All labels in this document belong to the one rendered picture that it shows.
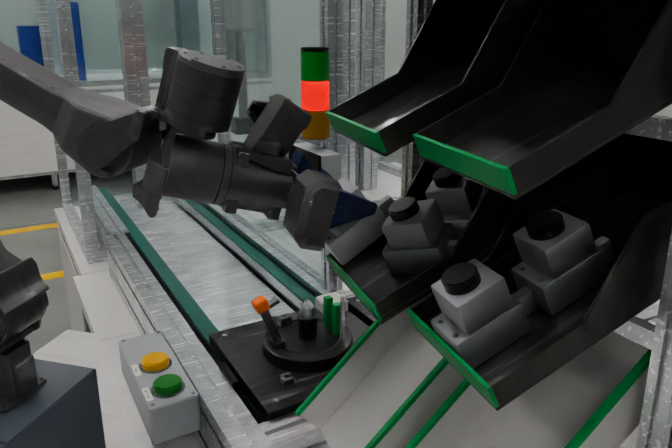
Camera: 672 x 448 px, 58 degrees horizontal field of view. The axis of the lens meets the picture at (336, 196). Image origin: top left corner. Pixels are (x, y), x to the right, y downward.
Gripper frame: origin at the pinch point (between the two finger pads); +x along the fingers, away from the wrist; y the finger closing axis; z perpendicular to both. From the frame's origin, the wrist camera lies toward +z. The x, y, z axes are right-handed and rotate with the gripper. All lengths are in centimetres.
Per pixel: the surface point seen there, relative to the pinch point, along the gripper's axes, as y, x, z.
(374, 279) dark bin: -1.6, 6.1, -7.7
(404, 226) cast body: -5.5, 5.3, -0.5
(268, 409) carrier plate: 11.9, 4.2, -32.5
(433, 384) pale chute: -9.0, 11.7, -15.0
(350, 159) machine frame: 111, 50, -13
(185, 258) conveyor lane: 83, 3, -40
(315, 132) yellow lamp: 44.1, 12.5, 0.7
